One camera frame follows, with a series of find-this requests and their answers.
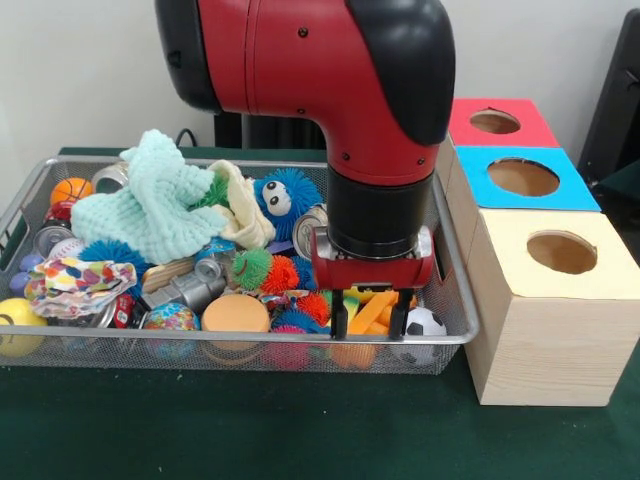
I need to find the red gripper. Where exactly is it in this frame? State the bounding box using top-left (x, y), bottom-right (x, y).
top-left (309, 225), bottom-right (435, 341)

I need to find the crushed silver drink can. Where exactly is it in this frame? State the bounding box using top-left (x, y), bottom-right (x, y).
top-left (292, 203), bottom-right (330, 261)

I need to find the cream knitted cloth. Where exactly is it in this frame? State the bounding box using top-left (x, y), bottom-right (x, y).
top-left (207, 159), bottom-right (277, 250)

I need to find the mint green knitted cloth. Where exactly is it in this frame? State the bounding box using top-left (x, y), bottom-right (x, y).
top-left (69, 128), bottom-right (236, 266)

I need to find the wooden box with three holes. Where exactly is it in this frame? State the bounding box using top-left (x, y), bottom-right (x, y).
top-left (434, 97), bottom-right (640, 407)

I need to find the orange plastic block toy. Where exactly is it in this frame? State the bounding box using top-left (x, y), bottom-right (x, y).
top-left (348, 291), bottom-right (419, 335)

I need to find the black and white soccer ball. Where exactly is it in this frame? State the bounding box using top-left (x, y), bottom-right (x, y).
top-left (403, 305), bottom-right (448, 364)

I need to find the dark green table cloth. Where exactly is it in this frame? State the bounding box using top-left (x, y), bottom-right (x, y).
top-left (0, 146), bottom-right (640, 480)
top-left (594, 159), bottom-right (640, 226)

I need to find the orange foam disc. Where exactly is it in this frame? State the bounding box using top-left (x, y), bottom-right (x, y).
top-left (201, 293), bottom-right (271, 334)

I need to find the blue spiky toy with eyes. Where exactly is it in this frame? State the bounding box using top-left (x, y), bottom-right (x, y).
top-left (252, 167), bottom-right (329, 242)

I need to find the colourful patterned cloth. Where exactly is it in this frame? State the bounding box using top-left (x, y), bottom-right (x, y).
top-left (23, 257), bottom-right (139, 320)

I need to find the small orange basketball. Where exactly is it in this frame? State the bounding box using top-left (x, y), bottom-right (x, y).
top-left (49, 177), bottom-right (95, 207)

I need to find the black upright panel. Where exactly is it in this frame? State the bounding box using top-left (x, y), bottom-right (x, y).
top-left (577, 7), bottom-right (640, 189)

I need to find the yellow printed ball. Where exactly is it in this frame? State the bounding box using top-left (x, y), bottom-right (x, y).
top-left (0, 298), bottom-right (49, 357)

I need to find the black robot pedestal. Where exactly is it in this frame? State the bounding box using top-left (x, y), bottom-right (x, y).
top-left (213, 110), bottom-right (329, 150)

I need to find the silver wire mesh bin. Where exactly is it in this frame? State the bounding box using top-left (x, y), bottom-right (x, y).
top-left (0, 154), bottom-right (480, 377)

